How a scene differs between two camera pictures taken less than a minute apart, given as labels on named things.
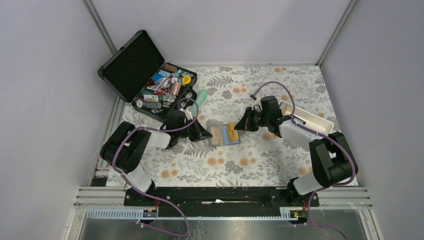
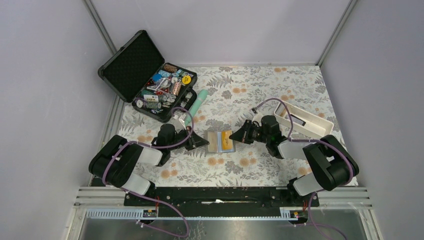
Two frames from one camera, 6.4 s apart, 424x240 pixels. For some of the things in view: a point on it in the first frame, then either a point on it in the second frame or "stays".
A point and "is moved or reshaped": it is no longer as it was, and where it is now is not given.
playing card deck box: [151, 98] stays
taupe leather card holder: [223, 134] is moved or reshaped
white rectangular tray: [315, 122] stays
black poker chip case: [139, 74] stays
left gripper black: [199, 131] -> [194, 140]
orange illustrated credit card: [233, 133] is moved or reshaped
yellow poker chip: [186, 80] stays
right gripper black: [245, 123] -> [243, 134]
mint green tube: [201, 96] stays
